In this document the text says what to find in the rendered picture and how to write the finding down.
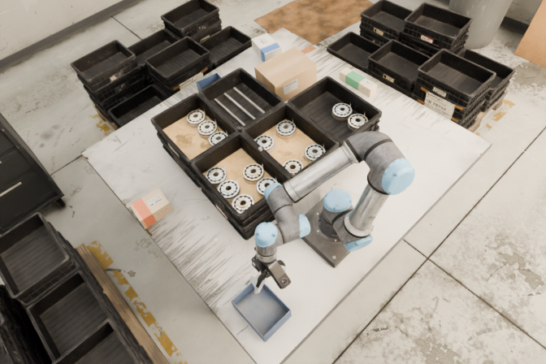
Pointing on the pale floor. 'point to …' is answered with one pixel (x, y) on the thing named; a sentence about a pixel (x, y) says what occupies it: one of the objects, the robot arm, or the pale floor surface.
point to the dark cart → (22, 180)
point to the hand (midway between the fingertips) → (271, 283)
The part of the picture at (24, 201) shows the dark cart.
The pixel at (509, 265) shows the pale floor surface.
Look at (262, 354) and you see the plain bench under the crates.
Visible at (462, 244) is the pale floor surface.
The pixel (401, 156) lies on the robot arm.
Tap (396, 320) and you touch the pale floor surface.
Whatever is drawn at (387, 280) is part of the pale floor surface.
